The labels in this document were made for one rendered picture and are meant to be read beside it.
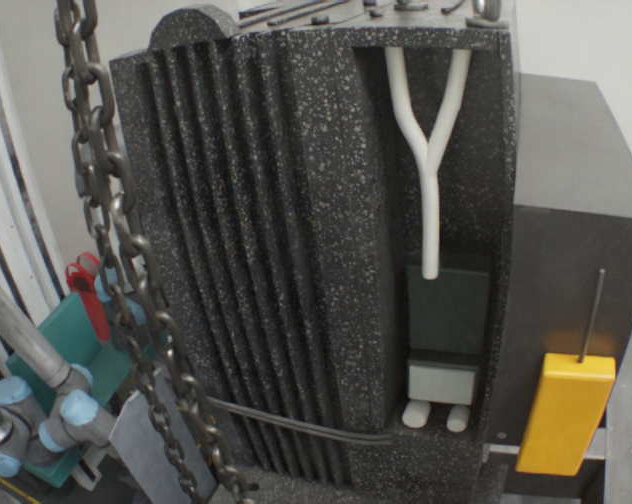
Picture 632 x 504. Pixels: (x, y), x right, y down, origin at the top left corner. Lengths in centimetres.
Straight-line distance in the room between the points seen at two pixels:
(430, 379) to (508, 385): 17
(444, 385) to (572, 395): 24
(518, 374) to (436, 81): 30
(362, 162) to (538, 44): 119
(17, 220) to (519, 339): 126
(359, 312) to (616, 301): 30
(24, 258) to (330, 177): 113
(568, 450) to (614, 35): 131
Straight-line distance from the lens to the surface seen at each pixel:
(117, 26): 214
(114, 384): 152
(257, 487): 97
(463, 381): 67
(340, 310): 60
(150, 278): 22
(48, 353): 114
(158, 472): 105
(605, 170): 50
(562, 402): 50
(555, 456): 57
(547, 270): 44
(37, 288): 156
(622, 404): 142
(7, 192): 144
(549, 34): 163
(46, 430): 113
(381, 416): 71
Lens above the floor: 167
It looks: 31 degrees down
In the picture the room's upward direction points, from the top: 8 degrees counter-clockwise
